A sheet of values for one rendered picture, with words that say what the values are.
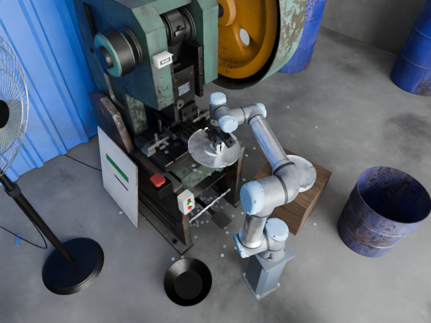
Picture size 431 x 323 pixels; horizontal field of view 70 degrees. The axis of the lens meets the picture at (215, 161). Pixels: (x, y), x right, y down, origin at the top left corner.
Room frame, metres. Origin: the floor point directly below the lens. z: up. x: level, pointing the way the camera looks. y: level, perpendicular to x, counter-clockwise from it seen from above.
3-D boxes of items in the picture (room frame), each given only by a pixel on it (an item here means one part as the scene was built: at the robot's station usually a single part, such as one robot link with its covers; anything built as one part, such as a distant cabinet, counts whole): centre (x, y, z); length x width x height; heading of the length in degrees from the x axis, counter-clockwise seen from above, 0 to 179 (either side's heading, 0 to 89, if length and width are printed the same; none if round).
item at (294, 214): (1.33, -0.53, 0.18); 0.40 x 0.38 x 0.35; 52
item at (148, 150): (1.24, 0.34, 0.76); 0.17 x 0.06 x 0.10; 135
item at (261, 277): (0.75, -0.30, 0.23); 0.19 x 0.19 x 0.45; 28
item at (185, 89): (1.33, 0.19, 1.04); 0.17 x 0.15 x 0.30; 45
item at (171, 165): (1.36, 0.22, 0.68); 0.45 x 0.30 x 0.06; 135
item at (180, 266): (0.72, 0.17, 0.04); 0.30 x 0.30 x 0.07
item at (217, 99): (1.13, -0.01, 1.09); 0.09 x 0.08 x 0.11; 20
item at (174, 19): (1.36, 0.22, 1.27); 0.21 x 0.12 x 0.34; 45
